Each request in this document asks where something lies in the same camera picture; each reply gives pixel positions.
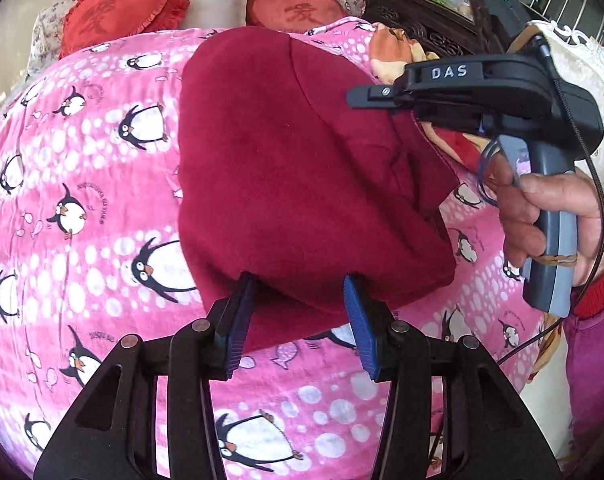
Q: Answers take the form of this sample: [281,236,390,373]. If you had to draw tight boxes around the red sleeve forearm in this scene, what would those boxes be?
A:
[572,272,604,320]

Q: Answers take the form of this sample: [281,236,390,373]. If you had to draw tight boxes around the left red heart pillow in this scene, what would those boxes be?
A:
[59,0,190,58]

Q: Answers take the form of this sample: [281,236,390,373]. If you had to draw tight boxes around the dark red sweater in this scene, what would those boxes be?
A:
[178,27,458,351]

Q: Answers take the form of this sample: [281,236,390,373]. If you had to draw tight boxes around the white square pillow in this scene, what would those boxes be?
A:
[179,0,247,29]

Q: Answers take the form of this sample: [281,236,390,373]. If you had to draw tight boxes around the pink penguin blanket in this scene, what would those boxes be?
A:
[0,18,542,479]

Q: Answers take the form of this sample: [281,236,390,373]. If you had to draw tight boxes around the person's right hand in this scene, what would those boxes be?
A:
[488,154,604,286]

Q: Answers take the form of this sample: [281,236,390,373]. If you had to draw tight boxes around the red heart pillow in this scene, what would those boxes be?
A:
[59,0,190,58]
[247,0,347,34]

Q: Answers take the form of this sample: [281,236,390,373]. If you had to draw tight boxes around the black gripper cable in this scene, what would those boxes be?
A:
[496,34,604,366]

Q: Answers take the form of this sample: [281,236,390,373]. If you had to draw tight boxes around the right red heart pillow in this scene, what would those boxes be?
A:
[247,0,347,34]

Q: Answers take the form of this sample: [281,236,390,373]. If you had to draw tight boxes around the dark wooden headboard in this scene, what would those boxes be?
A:
[364,0,484,58]

